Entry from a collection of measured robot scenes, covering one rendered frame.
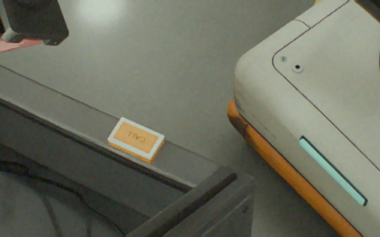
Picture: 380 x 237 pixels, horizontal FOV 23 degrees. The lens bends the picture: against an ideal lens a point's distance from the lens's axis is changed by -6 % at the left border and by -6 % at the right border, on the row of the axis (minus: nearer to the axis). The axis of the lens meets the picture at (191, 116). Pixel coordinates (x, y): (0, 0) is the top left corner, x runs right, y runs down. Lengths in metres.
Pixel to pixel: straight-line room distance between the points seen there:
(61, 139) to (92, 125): 0.05
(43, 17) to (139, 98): 1.46
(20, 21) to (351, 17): 1.33
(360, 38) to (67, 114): 1.01
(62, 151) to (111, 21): 1.25
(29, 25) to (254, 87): 1.20
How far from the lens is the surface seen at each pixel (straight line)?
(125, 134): 1.02
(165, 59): 2.25
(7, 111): 1.10
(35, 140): 1.12
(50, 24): 0.74
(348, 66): 1.91
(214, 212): 0.89
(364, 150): 1.81
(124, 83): 2.22
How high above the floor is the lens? 1.83
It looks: 58 degrees down
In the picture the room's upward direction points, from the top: 2 degrees counter-clockwise
